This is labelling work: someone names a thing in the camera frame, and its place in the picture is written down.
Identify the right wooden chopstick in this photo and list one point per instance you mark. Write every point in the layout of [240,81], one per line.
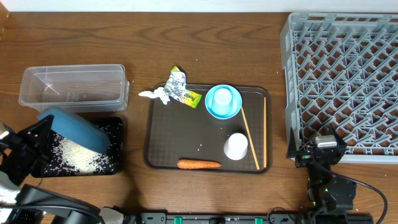
[265,133]

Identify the light blue cup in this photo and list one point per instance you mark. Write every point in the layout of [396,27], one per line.
[222,102]

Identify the left wooden chopstick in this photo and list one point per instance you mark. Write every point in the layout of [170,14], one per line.
[250,139]

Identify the clear plastic bin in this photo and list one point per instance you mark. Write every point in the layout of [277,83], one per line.
[75,88]

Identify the dark blue plate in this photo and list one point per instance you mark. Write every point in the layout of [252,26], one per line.
[77,129]

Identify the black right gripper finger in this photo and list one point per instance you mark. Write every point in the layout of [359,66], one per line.
[292,148]
[340,142]

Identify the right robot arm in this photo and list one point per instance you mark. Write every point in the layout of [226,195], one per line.
[332,195]

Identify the white pink cup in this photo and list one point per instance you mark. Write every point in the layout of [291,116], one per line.
[236,146]

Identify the orange carrot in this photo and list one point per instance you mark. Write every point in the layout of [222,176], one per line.
[197,164]

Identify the white rice pile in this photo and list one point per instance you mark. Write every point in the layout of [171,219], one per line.
[79,157]

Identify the dark brown serving tray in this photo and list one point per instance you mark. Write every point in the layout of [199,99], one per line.
[177,131]

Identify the light blue small bowl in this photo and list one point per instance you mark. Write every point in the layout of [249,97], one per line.
[236,101]

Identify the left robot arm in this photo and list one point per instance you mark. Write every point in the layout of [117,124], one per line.
[33,199]

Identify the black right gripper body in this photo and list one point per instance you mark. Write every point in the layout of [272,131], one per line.
[303,160]

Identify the wooden chopstick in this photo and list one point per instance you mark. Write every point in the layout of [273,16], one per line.
[265,133]
[250,139]

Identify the grey dishwasher rack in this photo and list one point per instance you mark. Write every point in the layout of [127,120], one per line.
[341,71]

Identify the black waste tray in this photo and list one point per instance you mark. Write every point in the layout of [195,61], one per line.
[115,149]

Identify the crumpled foil wrapper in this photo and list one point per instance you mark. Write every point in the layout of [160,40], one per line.
[176,88]

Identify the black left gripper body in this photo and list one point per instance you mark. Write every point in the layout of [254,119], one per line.
[23,161]

